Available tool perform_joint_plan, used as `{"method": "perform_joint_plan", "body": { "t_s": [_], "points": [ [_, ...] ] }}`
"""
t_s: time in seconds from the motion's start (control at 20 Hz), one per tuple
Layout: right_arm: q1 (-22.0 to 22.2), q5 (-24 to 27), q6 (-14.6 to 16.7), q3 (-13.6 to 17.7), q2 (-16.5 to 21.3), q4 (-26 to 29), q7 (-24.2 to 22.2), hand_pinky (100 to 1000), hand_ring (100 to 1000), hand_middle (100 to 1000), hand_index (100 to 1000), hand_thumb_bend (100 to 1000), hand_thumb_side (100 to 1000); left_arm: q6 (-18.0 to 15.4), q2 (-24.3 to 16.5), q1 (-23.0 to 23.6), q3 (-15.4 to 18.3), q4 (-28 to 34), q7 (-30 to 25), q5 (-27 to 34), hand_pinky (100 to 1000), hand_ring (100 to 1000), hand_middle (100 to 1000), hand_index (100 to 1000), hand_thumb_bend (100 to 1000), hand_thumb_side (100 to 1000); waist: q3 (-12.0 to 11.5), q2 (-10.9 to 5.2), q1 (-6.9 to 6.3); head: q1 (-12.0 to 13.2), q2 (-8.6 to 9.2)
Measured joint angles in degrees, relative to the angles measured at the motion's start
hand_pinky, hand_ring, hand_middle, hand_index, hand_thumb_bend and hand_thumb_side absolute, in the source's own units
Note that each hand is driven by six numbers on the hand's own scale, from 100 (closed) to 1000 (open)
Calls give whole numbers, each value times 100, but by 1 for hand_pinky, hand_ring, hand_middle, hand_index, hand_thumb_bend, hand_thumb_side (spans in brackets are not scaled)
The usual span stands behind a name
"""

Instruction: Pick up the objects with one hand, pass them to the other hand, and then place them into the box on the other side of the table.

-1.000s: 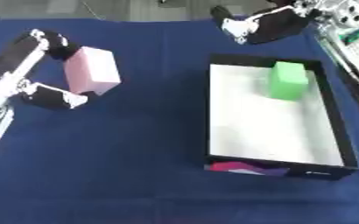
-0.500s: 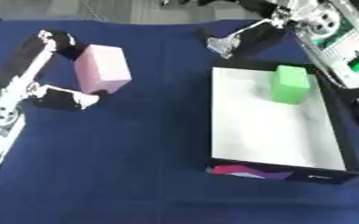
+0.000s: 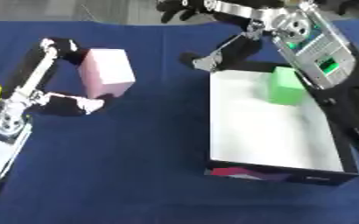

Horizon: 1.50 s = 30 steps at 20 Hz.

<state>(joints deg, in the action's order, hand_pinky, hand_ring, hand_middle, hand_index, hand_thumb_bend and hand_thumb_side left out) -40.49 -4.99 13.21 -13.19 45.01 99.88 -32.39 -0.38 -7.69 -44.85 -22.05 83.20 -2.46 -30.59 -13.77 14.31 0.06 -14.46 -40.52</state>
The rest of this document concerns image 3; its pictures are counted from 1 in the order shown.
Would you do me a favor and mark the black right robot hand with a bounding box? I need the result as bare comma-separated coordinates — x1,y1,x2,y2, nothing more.
155,0,278,73

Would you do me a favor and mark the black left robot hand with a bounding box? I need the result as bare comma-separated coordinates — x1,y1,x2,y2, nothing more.
0,37,109,117

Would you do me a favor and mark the pink rectangular block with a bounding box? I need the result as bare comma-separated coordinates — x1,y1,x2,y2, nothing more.
76,48,137,100

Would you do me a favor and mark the black box with white inside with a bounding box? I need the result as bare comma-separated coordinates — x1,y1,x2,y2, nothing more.
202,61,359,186

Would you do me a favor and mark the green rectangular block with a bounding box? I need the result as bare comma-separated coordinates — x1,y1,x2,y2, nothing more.
265,66,308,106

